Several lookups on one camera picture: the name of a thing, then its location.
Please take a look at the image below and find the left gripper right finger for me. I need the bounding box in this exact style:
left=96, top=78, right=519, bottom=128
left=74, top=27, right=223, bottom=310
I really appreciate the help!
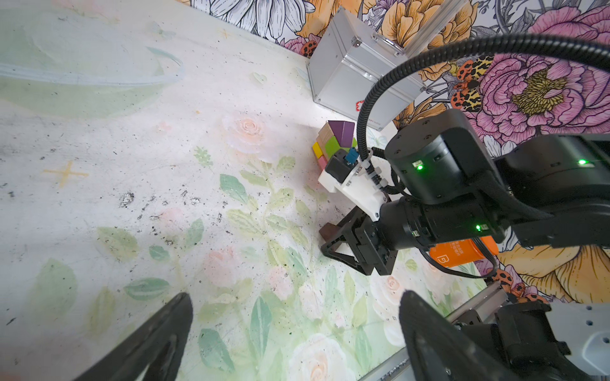
left=399, top=291, right=519, bottom=380

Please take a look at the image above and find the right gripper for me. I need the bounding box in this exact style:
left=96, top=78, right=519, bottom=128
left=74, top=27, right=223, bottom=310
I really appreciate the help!
left=320, top=206, right=398, bottom=276

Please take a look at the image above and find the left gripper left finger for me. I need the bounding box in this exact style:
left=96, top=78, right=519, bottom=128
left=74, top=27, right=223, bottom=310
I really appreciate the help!
left=77, top=292, right=193, bottom=380

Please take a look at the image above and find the dark brown wood block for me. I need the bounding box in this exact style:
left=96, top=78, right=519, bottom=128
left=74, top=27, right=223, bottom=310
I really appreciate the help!
left=319, top=223, right=340, bottom=241

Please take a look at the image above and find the pink wood block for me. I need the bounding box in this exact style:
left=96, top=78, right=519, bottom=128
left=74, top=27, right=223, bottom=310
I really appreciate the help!
left=317, top=156, right=327, bottom=171

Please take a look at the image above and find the green wood block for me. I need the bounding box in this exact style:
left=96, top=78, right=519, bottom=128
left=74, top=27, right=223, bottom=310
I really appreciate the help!
left=321, top=137, right=357, bottom=160

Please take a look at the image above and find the yellow wood block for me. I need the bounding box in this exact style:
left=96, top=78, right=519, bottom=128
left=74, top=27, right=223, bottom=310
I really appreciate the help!
left=312, top=142, right=324, bottom=160

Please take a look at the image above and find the purple wood block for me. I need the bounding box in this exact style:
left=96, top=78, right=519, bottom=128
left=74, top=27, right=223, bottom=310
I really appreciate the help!
left=328, top=121, right=355, bottom=149

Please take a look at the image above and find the natural wood block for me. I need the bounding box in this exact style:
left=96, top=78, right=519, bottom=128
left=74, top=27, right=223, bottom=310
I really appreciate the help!
left=316, top=122, right=338, bottom=149

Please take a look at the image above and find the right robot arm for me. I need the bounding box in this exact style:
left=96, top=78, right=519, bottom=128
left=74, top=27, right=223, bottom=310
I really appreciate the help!
left=319, top=110, right=609, bottom=276

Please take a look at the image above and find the orange plastic bottle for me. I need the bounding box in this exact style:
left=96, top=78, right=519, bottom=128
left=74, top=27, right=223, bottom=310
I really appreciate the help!
left=429, top=240, right=485, bottom=268

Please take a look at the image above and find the silver metal first-aid case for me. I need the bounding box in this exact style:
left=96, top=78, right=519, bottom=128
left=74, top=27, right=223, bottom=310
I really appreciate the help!
left=308, top=8, right=414, bottom=120

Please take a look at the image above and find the aluminium front rail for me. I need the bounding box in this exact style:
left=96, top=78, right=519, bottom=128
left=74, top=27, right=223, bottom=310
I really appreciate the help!
left=362, top=284, right=519, bottom=380

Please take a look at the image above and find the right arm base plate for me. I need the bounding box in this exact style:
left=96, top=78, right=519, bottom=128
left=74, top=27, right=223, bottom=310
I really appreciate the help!
left=452, top=299, right=610, bottom=381

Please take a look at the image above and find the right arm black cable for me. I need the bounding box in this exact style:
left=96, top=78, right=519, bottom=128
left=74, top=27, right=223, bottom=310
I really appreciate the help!
left=356, top=32, right=610, bottom=282

